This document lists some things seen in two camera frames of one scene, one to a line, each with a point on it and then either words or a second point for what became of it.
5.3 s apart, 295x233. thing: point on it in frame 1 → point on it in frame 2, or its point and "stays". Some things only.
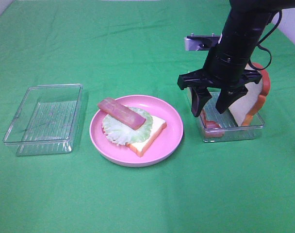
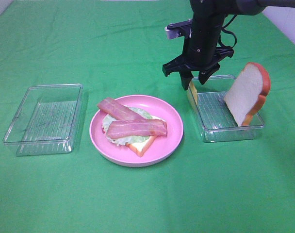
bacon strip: x=212 y=128 → x=128 y=127
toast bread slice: x=246 y=108 stays
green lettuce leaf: x=120 y=134 stays
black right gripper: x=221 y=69 → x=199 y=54
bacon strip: x=121 y=113 stays
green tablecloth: x=114 y=48 stays
